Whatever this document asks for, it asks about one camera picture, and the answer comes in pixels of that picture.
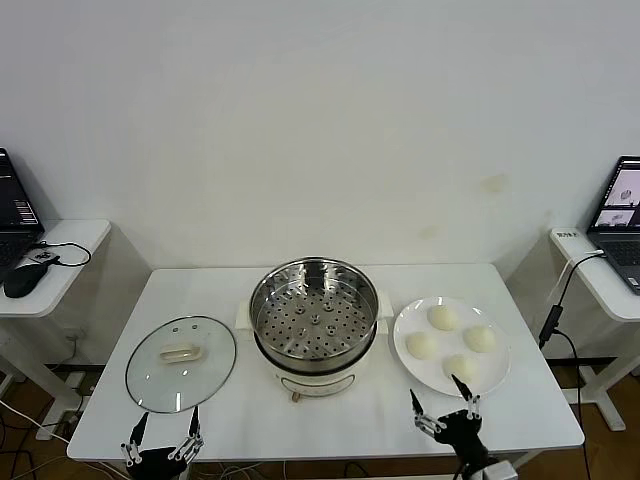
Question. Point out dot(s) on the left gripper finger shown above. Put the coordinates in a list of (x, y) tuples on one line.
[(194, 430), (131, 450)]

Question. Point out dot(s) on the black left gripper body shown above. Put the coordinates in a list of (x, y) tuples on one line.
[(155, 462)]

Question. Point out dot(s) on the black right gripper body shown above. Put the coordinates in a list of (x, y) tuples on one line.
[(462, 435)]

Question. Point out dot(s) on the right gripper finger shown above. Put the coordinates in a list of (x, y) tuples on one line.
[(471, 405), (425, 420)]

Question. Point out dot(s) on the white steamed baozi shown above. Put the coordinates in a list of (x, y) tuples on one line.
[(462, 366), (479, 338), (422, 345), (442, 318)]

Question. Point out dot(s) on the stainless steel steamer basket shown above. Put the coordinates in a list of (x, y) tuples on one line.
[(345, 331)]

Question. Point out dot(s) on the white round plate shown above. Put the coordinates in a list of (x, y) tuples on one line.
[(425, 372)]

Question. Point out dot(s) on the cream electric cooker pot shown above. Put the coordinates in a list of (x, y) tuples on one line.
[(315, 382)]

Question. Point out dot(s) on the white table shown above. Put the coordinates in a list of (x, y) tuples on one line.
[(200, 290)]

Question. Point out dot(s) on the white side desk with power strip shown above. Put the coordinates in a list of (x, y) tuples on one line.
[(600, 290)]

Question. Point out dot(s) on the white side desk with mouse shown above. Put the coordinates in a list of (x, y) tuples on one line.
[(65, 280)]

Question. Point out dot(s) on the black computer mouse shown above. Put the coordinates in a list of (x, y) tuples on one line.
[(22, 282)]

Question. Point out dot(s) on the grey laptop with image windows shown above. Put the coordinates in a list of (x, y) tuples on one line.
[(615, 250)]

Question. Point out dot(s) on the small grey usb hub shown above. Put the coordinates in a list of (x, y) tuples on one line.
[(42, 256)]

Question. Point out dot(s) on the black laptop dark screen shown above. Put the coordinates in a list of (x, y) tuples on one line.
[(15, 200)]

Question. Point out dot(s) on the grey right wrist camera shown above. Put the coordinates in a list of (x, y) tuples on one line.
[(500, 471)]

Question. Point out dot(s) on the white wall socket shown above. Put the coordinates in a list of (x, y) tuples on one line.
[(74, 331)]

